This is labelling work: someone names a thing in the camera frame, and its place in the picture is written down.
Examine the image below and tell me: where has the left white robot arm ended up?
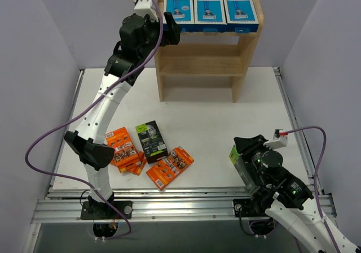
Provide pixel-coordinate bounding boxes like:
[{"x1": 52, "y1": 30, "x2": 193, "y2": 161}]
[{"x1": 64, "y1": 12, "x2": 182, "y2": 219}]

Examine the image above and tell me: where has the orange razor pack left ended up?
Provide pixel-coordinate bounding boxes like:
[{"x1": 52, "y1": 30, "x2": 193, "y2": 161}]
[{"x1": 128, "y1": 150, "x2": 147, "y2": 176}]

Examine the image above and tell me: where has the white Harry's razor blister pack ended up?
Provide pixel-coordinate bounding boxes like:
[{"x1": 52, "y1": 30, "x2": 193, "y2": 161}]
[{"x1": 163, "y1": 0, "x2": 195, "y2": 32}]

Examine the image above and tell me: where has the purple cable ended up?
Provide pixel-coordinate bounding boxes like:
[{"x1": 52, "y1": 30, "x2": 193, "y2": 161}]
[
  {"x1": 281, "y1": 125, "x2": 342, "y2": 253},
  {"x1": 24, "y1": 0, "x2": 165, "y2": 240}
]

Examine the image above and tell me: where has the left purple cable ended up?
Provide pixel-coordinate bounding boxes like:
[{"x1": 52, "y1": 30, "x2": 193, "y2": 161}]
[{"x1": 24, "y1": 0, "x2": 165, "y2": 240}]

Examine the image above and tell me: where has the orange razor pack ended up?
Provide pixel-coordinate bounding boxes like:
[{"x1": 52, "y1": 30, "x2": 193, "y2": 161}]
[
  {"x1": 105, "y1": 127, "x2": 139, "y2": 173},
  {"x1": 128, "y1": 150, "x2": 147, "y2": 176},
  {"x1": 146, "y1": 146, "x2": 194, "y2": 190}
]

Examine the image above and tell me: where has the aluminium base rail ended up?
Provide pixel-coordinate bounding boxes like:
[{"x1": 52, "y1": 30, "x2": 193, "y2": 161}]
[{"x1": 32, "y1": 187, "x2": 250, "y2": 224}]

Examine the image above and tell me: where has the orange razor pack front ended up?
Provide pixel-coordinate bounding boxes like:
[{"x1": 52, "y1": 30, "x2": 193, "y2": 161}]
[{"x1": 146, "y1": 146, "x2": 194, "y2": 190}]

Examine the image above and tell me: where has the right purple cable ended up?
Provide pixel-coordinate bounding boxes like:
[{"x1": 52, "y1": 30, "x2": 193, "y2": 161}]
[{"x1": 281, "y1": 125, "x2": 342, "y2": 253}]

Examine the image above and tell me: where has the orange razor pack top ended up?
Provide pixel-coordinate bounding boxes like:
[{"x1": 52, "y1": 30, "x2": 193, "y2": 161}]
[{"x1": 105, "y1": 127, "x2": 139, "y2": 173}]

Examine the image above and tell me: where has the black green Gillette box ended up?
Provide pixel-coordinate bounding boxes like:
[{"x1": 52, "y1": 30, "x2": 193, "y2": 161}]
[
  {"x1": 229, "y1": 145, "x2": 259, "y2": 194},
  {"x1": 135, "y1": 120, "x2": 168, "y2": 164}
]

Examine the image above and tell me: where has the blue Harry's razor box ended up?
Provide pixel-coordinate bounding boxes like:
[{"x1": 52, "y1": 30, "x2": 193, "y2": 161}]
[
  {"x1": 193, "y1": 0, "x2": 227, "y2": 33},
  {"x1": 223, "y1": 0, "x2": 259, "y2": 33}
]

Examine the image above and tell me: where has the wooden three-tier shelf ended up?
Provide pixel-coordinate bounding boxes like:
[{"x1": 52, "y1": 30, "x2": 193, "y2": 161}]
[{"x1": 155, "y1": 0, "x2": 264, "y2": 103}]

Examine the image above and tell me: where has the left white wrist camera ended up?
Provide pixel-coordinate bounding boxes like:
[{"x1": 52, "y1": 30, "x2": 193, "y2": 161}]
[{"x1": 131, "y1": 0, "x2": 159, "y2": 22}]

